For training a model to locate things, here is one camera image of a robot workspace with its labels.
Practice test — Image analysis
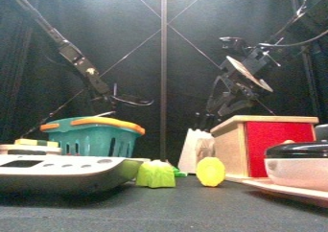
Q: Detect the light wooden board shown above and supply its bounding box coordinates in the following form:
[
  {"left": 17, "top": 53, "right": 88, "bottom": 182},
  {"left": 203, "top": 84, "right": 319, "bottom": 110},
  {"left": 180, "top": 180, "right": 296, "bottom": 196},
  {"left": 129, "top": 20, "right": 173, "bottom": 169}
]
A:
[{"left": 224, "top": 174, "right": 328, "bottom": 209}]

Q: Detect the white paper bag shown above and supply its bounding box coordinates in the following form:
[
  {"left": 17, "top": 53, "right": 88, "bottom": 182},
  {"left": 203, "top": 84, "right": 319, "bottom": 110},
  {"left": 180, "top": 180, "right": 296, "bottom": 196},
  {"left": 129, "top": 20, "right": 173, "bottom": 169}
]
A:
[{"left": 177, "top": 128, "right": 217, "bottom": 174}]

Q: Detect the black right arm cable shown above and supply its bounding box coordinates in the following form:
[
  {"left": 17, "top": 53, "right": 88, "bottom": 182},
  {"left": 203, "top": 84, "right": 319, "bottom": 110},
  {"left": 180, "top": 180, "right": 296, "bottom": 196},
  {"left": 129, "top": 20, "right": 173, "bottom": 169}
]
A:
[{"left": 258, "top": 29, "right": 328, "bottom": 49}]

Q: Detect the white toy pot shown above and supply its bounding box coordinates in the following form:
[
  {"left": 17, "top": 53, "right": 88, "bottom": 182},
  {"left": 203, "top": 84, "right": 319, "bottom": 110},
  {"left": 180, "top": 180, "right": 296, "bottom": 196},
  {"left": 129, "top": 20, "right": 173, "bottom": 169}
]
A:
[{"left": 263, "top": 156, "right": 328, "bottom": 191}]

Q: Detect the thin diagonal frame wire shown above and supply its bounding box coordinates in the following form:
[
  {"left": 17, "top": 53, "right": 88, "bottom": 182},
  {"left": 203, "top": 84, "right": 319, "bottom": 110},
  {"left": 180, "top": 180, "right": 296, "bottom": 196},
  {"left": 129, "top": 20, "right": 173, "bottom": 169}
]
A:
[
  {"left": 125, "top": 0, "right": 278, "bottom": 116},
  {"left": 15, "top": 0, "right": 216, "bottom": 145}
]

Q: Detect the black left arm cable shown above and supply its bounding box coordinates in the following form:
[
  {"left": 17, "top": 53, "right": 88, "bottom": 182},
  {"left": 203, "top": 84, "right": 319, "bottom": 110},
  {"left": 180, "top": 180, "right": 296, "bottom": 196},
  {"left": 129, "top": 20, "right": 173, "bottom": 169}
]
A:
[{"left": 109, "top": 82, "right": 156, "bottom": 108}]

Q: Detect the small wooden tray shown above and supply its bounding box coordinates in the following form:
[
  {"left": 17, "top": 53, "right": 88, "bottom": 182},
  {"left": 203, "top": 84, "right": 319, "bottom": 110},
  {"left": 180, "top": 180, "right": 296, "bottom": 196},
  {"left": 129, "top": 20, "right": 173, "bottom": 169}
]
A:
[{"left": 0, "top": 143, "right": 65, "bottom": 156}]

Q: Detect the vertical metal frame pole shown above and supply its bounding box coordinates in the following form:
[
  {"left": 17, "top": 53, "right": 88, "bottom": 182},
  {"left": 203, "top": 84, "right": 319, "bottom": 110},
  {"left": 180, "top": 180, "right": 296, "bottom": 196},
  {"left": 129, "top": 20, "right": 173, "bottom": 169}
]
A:
[{"left": 160, "top": 0, "right": 169, "bottom": 162}]

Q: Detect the yellow toy block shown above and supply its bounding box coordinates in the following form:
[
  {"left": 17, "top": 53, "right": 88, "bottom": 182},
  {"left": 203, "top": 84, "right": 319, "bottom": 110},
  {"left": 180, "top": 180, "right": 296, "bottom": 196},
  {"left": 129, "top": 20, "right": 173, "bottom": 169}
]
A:
[{"left": 14, "top": 138, "right": 39, "bottom": 147}]

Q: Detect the black pot lid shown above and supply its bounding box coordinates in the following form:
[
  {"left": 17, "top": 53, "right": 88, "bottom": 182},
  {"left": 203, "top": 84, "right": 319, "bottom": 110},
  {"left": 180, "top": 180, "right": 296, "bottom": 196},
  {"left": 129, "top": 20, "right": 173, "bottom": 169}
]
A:
[{"left": 263, "top": 139, "right": 328, "bottom": 159}]

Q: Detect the black knife handle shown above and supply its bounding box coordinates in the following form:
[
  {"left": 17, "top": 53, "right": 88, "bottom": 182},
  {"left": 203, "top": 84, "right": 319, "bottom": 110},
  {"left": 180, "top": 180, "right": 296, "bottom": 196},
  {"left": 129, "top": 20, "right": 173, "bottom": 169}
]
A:
[
  {"left": 193, "top": 111, "right": 203, "bottom": 131},
  {"left": 209, "top": 114, "right": 224, "bottom": 133},
  {"left": 201, "top": 113, "right": 212, "bottom": 132}
]

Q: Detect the wooden box with red front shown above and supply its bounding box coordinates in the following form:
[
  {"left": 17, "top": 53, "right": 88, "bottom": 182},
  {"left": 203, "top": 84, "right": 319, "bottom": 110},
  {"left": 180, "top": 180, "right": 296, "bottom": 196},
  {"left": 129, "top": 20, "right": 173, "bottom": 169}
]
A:
[{"left": 209, "top": 114, "right": 321, "bottom": 179}]

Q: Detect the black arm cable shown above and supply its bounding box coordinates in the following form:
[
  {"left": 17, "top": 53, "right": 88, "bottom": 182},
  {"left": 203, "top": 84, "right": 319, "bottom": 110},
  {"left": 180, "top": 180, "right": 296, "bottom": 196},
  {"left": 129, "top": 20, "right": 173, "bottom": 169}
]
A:
[
  {"left": 109, "top": 82, "right": 156, "bottom": 108},
  {"left": 258, "top": 29, "right": 328, "bottom": 49}
]

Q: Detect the white grey toy appliance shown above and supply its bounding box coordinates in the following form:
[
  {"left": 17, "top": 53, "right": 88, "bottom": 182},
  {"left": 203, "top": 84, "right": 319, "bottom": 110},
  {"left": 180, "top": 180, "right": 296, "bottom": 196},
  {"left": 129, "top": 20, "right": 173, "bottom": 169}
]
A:
[{"left": 0, "top": 154, "right": 145, "bottom": 195}]

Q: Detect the yellow toy lemon slice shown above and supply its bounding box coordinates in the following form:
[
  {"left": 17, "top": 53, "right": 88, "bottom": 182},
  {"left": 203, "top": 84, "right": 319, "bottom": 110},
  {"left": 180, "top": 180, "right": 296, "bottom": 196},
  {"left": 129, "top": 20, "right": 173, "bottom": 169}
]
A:
[{"left": 195, "top": 156, "right": 227, "bottom": 188}]

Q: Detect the grey rounded object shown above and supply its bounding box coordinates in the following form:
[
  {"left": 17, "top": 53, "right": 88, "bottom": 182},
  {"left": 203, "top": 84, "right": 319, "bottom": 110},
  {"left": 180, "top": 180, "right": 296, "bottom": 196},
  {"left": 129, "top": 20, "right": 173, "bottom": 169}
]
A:
[{"left": 314, "top": 123, "right": 328, "bottom": 143}]

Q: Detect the teal basket with orange rim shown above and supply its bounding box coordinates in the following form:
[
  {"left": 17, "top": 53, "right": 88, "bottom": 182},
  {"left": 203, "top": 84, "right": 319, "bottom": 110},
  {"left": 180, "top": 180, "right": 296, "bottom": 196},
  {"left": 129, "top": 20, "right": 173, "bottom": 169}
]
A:
[{"left": 39, "top": 115, "right": 148, "bottom": 158}]

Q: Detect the small green toy piece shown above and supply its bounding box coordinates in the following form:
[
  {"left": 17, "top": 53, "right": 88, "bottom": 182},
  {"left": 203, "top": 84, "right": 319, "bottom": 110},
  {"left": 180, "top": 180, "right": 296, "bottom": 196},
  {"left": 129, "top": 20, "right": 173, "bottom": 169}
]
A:
[{"left": 172, "top": 166, "right": 191, "bottom": 178}]

